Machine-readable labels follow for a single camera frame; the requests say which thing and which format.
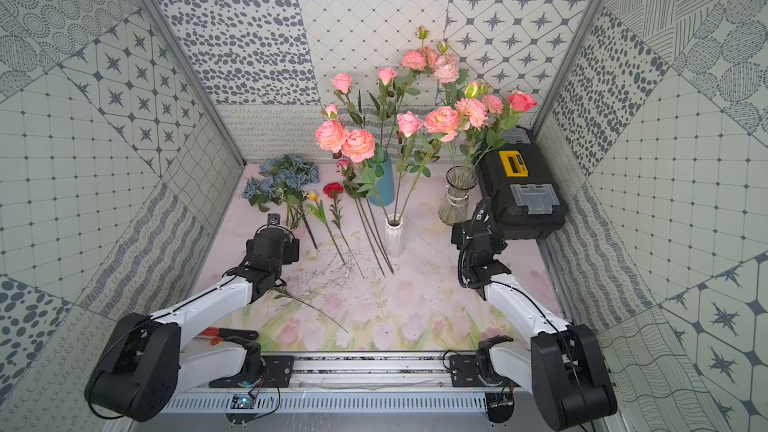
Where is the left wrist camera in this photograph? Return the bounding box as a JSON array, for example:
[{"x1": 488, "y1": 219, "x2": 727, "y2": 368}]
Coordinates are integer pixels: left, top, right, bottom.
[{"x1": 267, "y1": 213, "x2": 281, "y2": 227}]

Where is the pink peony flower stem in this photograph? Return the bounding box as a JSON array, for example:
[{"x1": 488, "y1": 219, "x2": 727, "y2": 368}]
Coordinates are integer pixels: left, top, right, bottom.
[{"x1": 391, "y1": 25, "x2": 436, "y2": 113}]

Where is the red pipe wrench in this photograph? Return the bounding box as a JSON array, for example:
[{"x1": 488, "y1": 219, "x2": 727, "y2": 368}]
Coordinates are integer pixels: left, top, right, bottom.
[{"x1": 196, "y1": 327, "x2": 259, "y2": 347}]

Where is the aluminium rail frame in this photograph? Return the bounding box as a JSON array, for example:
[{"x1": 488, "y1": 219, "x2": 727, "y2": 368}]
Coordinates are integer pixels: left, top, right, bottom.
[{"x1": 293, "y1": 355, "x2": 450, "y2": 389}]

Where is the large pink rose stem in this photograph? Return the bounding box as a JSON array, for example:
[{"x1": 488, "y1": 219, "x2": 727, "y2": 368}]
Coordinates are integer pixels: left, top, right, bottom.
[{"x1": 480, "y1": 90, "x2": 537, "y2": 156}]

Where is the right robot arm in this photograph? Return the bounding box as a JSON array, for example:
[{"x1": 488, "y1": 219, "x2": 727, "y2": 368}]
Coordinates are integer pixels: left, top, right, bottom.
[{"x1": 451, "y1": 198, "x2": 618, "y2": 431}]

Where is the large peony stem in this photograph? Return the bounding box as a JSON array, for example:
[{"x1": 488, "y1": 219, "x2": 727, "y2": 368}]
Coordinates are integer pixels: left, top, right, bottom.
[{"x1": 406, "y1": 81, "x2": 488, "y2": 181}]

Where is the black toolbox yellow latch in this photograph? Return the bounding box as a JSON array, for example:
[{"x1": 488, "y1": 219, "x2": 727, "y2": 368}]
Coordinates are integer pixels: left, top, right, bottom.
[{"x1": 477, "y1": 126, "x2": 568, "y2": 241}]

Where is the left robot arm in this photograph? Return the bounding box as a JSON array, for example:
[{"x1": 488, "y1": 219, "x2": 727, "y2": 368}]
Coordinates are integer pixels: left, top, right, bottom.
[{"x1": 84, "y1": 213, "x2": 300, "y2": 422}]

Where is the clear glass vase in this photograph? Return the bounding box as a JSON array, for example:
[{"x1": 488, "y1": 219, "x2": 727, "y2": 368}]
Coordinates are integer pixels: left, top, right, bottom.
[{"x1": 438, "y1": 166, "x2": 478, "y2": 226}]

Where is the bunch of artificial flowers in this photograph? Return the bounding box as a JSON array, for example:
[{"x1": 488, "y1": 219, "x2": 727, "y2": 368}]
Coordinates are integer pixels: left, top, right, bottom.
[{"x1": 242, "y1": 154, "x2": 394, "y2": 273}]

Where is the blue cylindrical vase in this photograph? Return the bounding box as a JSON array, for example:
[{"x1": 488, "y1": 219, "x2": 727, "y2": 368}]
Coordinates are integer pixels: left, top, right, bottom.
[{"x1": 368, "y1": 154, "x2": 395, "y2": 206}]

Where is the pink rose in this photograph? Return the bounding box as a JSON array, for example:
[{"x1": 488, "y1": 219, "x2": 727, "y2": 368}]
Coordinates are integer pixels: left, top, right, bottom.
[{"x1": 394, "y1": 111, "x2": 425, "y2": 215}]

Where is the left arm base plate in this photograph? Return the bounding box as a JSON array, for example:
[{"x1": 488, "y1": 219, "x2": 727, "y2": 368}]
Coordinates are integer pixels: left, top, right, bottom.
[{"x1": 208, "y1": 355, "x2": 296, "y2": 388}]

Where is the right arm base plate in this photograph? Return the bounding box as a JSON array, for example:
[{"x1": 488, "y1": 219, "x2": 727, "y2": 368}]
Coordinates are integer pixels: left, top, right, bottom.
[{"x1": 444, "y1": 351, "x2": 532, "y2": 391}]

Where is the white ribbed vase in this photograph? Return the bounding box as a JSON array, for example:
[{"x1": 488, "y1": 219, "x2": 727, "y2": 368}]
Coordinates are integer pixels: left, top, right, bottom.
[{"x1": 384, "y1": 214, "x2": 405, "y2": 258}]

